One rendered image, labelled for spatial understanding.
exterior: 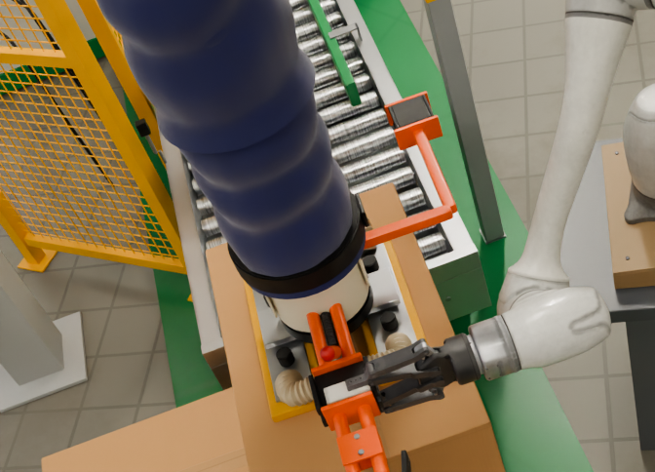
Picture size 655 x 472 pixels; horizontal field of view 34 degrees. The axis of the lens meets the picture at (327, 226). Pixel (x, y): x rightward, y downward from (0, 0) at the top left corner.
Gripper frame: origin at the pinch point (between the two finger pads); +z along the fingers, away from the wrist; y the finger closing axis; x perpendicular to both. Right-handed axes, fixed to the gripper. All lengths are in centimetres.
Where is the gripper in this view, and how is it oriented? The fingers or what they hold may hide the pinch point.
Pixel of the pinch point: (349, 398)
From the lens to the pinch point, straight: 167.8
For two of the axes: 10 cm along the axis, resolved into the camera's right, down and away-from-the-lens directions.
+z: -9.4, 3.3, 0.4
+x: -2.0, -6.7, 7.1
